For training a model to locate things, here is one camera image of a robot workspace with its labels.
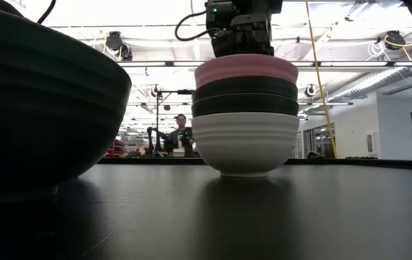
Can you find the white ribbed bowl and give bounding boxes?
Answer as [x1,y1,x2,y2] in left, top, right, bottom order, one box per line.
[190,111,300,178]

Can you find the yellow cable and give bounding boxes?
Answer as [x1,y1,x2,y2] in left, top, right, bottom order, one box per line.
[305,0,338,159]

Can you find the person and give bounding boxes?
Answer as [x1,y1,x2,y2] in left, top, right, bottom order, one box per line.
[167,113,195,157]

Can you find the black ribbed bowl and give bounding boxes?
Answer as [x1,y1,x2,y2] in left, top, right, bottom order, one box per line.
[190,92,299,118]
[0,3,133,205]
[191,75,299,104]

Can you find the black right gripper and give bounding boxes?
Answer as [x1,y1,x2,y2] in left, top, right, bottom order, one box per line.
[205,0,283,58]

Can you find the black aluminium table frame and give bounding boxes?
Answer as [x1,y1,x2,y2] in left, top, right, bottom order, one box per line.
[97,156,412,173]

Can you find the silver ventilation duct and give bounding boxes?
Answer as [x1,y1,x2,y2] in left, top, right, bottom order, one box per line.
[326,66,412,105]

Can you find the red storage bins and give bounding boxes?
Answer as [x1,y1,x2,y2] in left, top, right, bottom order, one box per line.
[106,139,127,158]

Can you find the pink ribbed bowl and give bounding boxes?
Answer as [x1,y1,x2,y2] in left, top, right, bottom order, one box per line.
[193,53,299,90]

